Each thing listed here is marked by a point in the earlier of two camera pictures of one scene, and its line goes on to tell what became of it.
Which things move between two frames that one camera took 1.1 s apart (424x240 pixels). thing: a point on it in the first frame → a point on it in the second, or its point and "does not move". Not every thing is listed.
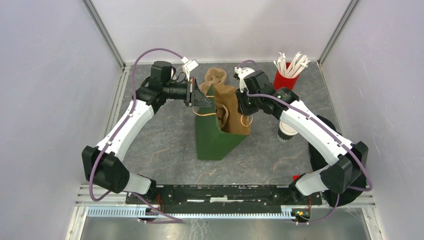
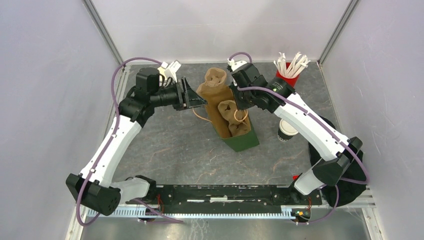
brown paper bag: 229,118 → 212,96
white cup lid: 287,128 does not move
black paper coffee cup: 285,132 does not move
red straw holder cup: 279,81 does not move
